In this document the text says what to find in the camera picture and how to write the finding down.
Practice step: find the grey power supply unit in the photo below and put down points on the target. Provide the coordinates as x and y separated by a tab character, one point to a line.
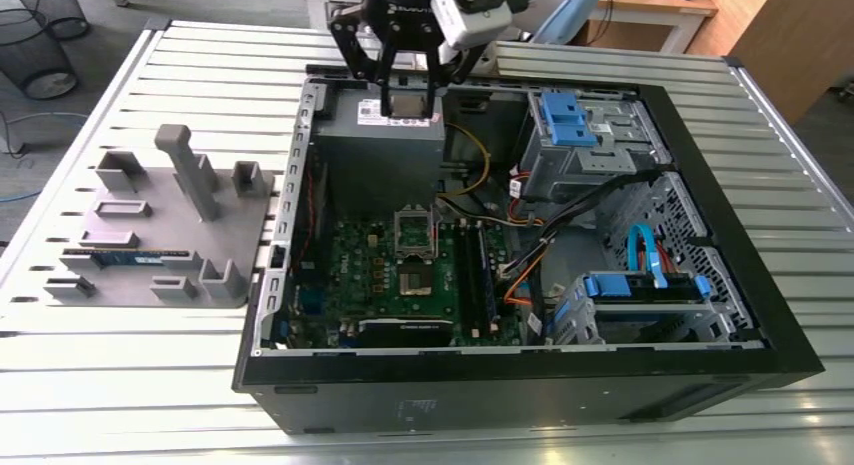
347	120

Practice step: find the black RAM slot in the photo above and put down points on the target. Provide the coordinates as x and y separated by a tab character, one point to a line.
467	280
487	280

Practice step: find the wooden desk white legs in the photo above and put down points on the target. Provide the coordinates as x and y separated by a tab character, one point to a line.
667	5

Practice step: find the blue plastic disk carrier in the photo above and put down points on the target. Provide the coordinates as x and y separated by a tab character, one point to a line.
563	105
576	135

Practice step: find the black graphics card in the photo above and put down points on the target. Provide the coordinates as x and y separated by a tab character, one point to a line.
400	333

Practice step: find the green motherboard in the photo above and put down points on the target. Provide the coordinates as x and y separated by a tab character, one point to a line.
374	240

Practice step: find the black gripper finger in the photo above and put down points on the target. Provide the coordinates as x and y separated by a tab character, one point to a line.
435	100
354	45

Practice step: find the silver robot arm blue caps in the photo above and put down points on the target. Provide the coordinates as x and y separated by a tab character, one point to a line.
567	15

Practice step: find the black PC case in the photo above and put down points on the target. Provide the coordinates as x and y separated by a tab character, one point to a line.
467	395

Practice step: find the grey parts rack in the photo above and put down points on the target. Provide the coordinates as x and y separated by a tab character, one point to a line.
173	235

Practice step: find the grey metal drive cage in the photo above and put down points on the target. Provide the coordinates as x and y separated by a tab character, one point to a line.
600	165

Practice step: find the black mesh wastebasket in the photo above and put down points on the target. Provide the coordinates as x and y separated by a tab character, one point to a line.
33	55
69	30

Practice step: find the grey metal disk bay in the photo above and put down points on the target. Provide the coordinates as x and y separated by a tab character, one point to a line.
654	309

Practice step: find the CPU socket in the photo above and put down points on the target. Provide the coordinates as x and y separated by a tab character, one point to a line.
419	281

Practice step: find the wooden cabinet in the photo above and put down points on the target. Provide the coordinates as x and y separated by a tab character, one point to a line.
794	45

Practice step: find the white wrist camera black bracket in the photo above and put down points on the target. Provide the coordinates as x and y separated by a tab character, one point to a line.
467	30

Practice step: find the metal locking lever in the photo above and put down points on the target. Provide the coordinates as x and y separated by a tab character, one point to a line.
436	230

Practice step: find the hard disk in blue carrier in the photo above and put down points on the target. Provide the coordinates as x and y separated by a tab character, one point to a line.
607	285

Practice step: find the RAM stick blue label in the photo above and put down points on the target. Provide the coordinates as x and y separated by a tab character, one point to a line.
127	259

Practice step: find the white power supply label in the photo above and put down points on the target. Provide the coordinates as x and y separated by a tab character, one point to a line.
368	115

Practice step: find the silver CPU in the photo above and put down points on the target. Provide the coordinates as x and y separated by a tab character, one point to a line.
408	106

